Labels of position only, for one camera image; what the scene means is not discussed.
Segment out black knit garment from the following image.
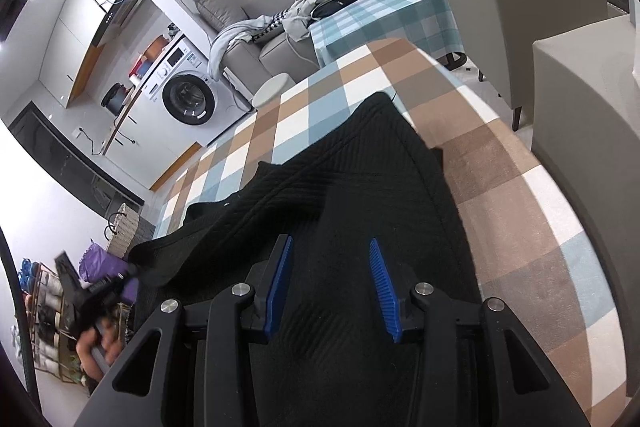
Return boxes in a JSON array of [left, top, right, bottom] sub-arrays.
[[130, 92, 480, 426]]

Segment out person left hand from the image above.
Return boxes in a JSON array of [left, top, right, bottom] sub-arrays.
[[76, 317, 124, 381]]

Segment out purple bag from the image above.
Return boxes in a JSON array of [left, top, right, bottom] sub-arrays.
[[79, 243, 139, 305]]

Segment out shoe rack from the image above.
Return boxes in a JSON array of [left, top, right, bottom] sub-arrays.
[[18, 259, 131, 388]]

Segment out striped woven laundry basket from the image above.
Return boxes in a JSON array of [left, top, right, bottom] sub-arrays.
[[104, 202, 140, 259]]

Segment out checkered brown blue tablecloth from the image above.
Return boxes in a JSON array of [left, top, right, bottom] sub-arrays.
[[156, 39, 627, 426]]

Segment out white round stool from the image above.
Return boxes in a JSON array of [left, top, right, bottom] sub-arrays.
[[252, 72, 295, 109]]

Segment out white washing machine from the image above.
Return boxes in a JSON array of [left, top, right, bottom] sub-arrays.
[[134, 35, 250, 154]]

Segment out grey sofa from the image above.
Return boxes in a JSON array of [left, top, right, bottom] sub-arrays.
[[193, 0, 321, 93]]

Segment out white grey draped cloth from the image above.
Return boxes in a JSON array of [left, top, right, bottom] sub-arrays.
[[207, 0, 331, 84]]

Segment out teal checkered cloth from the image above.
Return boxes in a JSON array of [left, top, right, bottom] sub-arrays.
[[309, 0, 463, 66]]

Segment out grey cube ottoman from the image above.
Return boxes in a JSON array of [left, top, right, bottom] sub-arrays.
[[448, 0, 608, 130]]

